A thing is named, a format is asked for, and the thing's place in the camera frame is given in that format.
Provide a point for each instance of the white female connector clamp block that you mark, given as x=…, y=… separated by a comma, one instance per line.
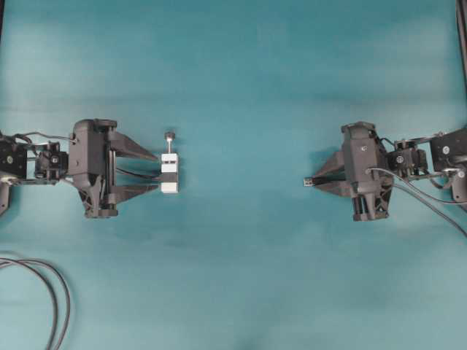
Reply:
x=169, y=180

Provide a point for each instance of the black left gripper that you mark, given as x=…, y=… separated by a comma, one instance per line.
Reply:
x=90, y=163

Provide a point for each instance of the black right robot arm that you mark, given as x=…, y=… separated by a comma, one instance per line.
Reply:
x=440, y=158

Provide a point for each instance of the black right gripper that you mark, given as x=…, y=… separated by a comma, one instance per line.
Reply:
x=362, y=157

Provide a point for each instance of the black vertical frame post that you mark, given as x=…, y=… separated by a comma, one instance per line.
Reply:
x=460, y=11

